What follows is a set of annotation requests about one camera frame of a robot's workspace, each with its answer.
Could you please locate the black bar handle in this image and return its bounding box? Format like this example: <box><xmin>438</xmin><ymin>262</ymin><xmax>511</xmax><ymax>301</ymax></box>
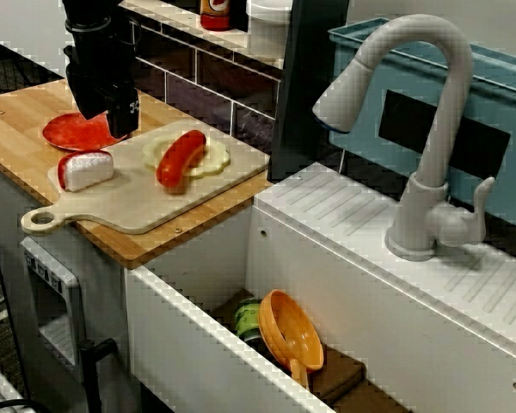
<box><xmin>79</xmin><ymin>337</ymin><xmax>118</xmax><ymax>413</ymax></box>

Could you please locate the wide dark kitchen panel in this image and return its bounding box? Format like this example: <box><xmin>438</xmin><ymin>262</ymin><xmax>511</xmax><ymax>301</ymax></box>
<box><xmin>269</xmin><ymin>0</ymin><xmax>350</xmax><ymax>182</ymax></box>

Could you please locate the black cable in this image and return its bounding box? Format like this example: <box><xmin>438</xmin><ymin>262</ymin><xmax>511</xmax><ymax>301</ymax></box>
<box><xmin>0</xmin><ymin>398</ymin><xmax>44</xmax><ymax>413</ymax></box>

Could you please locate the white and red toy sushi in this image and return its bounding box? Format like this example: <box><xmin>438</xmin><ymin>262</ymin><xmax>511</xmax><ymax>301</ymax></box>
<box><xmin>56</xmin><ymin>149</ymin><xmax>115</xmax><ymax>193</ymax></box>

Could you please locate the white toy sink unit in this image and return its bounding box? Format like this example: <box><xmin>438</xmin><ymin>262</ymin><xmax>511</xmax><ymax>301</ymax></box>
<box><xmin>122</xmin><ymin>161</ymin><xmax>516</xmax><ymax>413</ymax></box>

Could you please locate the red toy sausage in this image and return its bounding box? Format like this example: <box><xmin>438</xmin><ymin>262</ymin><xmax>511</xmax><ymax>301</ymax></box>
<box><xmin>155</xmin><ymin>129</ymin><xmax>208</xmax><ymax>189</ymax></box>

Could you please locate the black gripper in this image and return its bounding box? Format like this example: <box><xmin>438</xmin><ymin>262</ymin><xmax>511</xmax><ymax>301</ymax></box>
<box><xmin>63</xmin><ymin>24</ymin><xmax>140</xmax><ymax>139</ymax></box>

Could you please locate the black tape patch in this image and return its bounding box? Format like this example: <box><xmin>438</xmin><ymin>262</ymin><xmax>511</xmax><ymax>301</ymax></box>
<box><xmin>378</xmin><ymin>89</ymin><xmax>512</xmax><ymax>176</ymax></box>

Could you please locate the dark tiled backsplash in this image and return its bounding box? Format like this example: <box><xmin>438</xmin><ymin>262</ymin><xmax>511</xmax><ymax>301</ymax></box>
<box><xmin>122</xmin><ymin>0</ymin><xmax>285</xmax><ymax>158</ymax></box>

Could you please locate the beige cutting board with handle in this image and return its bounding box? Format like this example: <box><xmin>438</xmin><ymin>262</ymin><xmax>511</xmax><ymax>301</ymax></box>
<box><xmin>20</xmin><ymin>119</ymin><xmax>271</xmax><ymax>237</ymax></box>

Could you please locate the teal plastic bin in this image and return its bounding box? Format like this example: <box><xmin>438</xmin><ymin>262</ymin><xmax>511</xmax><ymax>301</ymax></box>
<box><xmin>326</xmin><ymin>17</ymin><xmax>516</xmax><ymax>225</ymax></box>

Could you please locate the pale yellow scalloped plate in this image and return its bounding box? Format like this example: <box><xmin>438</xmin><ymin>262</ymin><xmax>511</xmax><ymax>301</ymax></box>
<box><xmin>141</xmin><ymin>133</ymin><xmax>233</xmax><ymax>178</ymax></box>

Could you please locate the orange toy strainer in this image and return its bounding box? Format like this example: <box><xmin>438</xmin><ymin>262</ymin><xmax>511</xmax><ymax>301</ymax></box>
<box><xmin>257</xmin><ymin>288</ymin><xmax>326</xmax><ymax>388</ymax></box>

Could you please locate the grey toy faucet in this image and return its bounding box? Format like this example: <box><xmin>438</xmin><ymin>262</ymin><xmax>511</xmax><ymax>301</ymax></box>
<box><xmin>311</xmin><ymin>13</ymin><xmax>498</xmax><ymax>262</ymax></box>

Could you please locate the wooden kitchen countertop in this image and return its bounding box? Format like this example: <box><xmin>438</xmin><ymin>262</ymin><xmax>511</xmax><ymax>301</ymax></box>
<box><xmin>0</xmin><ymin>76</ymin><xmax>275</xmax><ymax>270</ymax></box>

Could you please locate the black wire mesh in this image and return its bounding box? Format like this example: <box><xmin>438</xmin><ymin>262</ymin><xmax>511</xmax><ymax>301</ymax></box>
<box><xmin>0</xmin><ymin>36</ymin><xmax>65</xmax><ymax>99</ymax></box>

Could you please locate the red ketchup bottle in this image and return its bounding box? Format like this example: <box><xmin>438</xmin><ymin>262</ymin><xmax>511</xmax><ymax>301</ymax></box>
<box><xmin>200</xmin><ymin>0</ymin><xmax>233</xmax><ymax>31</ymax></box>

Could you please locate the red round plate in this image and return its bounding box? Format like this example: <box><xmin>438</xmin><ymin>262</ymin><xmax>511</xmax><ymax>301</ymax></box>
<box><xmin>41</xmin><ymin>110</ymin><xmax>132</xmax><ymax>152</ymax></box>

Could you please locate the green toy can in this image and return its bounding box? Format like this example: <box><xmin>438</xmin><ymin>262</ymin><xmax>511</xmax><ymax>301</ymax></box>
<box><xmin>234</xmin><ymin>300</ymin><xmax>263</xmax><ymax>343</ymax></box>

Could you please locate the white plastic cup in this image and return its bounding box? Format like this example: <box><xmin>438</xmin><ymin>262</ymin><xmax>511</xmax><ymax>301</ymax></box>
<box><xmin>245</xmin><ymin>0</ymin><xmax>293</xmax><ymax>60</ymax></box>

